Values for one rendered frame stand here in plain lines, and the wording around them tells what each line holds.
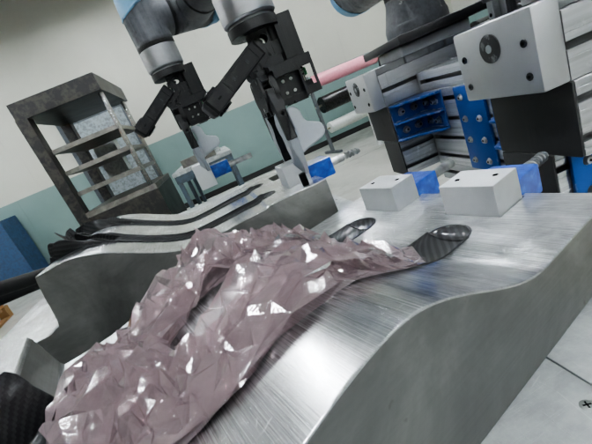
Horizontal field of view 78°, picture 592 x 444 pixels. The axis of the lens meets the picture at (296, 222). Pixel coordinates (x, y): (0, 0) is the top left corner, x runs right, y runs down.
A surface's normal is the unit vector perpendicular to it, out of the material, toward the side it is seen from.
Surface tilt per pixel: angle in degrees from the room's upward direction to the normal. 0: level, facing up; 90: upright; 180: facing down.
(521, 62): 90
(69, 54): 90
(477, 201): 90
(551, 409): 0
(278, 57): 90
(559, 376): 0
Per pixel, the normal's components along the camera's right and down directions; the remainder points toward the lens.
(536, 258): -0.38, -0.88
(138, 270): 0.26, 0.20
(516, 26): -0.91, 0.41
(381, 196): -0.77, 0.47
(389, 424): 0.51, 0.07
